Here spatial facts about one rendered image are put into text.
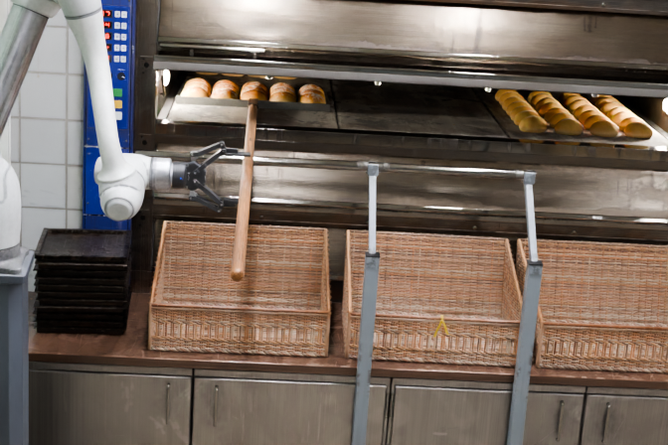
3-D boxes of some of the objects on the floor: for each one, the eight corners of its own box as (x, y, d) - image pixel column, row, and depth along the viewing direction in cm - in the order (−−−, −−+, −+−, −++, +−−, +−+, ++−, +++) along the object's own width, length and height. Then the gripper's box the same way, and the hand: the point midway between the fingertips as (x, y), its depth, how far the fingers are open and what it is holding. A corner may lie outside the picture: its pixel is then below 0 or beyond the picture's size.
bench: (27, 441, 440) (27, 287, 425) (700, 470, 452) (724, 321, 437) (-10, 525, 386) (-12, 352, 371) (755, 554, 398) (784, 387, 383)
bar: (129, 494, 410) (136, 147, 379) (511, 510, 416) (550, 169, 385) (116, 545, 380) (123, 174, 348) (529, 561, 386) (572, 197, 355)
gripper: (174, 127, 346) (251, 131, 347) (171, 214, 353) (248, 217, 354) (172, 133, 339) (250, 137, 340) (169, 221, 346) (247, 224, 347)
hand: (246, 178), depth 347 cm, fingers open, 13 cm apart
